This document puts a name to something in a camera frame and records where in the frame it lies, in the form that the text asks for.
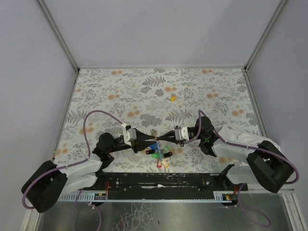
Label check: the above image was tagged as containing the bunch of coloured key tags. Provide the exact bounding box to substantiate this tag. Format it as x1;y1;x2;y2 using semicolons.
146;140;173;169

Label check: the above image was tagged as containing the yellow key tag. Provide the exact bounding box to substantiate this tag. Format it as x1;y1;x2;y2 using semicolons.
168;94;176;102

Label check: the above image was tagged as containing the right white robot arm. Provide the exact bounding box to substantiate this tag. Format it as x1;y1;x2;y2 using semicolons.
158;116;295;193

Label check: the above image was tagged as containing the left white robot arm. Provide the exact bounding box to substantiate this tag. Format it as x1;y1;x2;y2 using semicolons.
21;127;155;213

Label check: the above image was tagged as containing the floral patterned mat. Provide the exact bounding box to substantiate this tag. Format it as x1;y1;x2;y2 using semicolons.
54;68;260;166

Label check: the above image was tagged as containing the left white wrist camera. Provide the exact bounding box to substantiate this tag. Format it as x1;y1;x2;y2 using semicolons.
123;125;137;143

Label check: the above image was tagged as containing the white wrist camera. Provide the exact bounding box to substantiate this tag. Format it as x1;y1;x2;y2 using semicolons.
174;126;189;141
123;125;137;143

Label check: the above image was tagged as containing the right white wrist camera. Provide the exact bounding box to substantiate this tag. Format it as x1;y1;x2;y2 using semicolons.
174;126;189;141

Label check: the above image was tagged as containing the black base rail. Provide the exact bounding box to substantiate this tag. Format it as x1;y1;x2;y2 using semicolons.
86;173;240;201

